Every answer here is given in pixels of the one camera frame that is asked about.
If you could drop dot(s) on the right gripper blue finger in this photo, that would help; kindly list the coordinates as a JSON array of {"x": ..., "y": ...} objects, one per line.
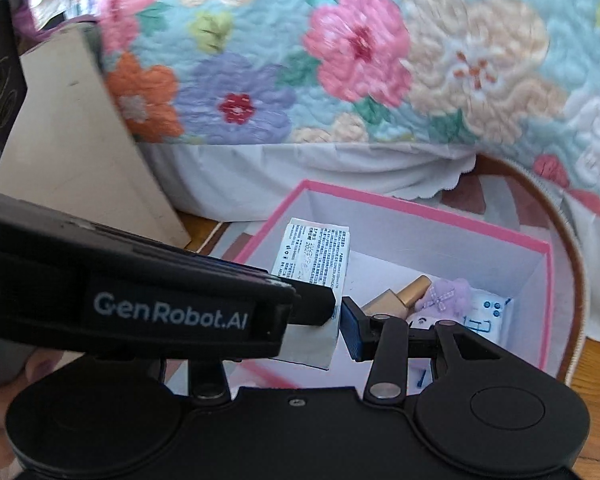
[{"x": 360, "y": 332}]

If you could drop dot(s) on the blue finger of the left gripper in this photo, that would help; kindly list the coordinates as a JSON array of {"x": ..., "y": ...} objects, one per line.
[{"x": 314, "y": 304}]

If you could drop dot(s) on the gold foundation bottle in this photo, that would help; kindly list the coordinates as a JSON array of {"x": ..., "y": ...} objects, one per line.
[{"x": 398, "y": 304}]

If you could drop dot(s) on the white small tissue pack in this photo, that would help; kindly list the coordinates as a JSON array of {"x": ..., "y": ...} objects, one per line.
[{"x": 317, "y": 254}]

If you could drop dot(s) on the purple plush toy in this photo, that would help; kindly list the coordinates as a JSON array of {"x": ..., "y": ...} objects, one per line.
[{"x": 443, "y": 300}]

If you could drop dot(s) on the blue wet wipes pack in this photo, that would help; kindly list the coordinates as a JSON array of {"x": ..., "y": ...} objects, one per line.
[{"x": 487, "y": 315}]

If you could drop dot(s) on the left hand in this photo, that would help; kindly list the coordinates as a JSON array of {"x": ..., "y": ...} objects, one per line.
[{"x": 39, "y": 364}]

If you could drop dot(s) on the pink cardboard box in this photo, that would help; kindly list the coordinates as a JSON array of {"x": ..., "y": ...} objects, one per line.
[{"x": 392, "y": 242}]

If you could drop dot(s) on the beige wooden cabinet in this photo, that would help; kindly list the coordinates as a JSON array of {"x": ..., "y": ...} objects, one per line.
[{"x": 69, "y": 149}]

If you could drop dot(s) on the floral quilt bedspread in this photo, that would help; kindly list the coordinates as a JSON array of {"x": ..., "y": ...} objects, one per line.
[{"x": 232, "y": 102}]

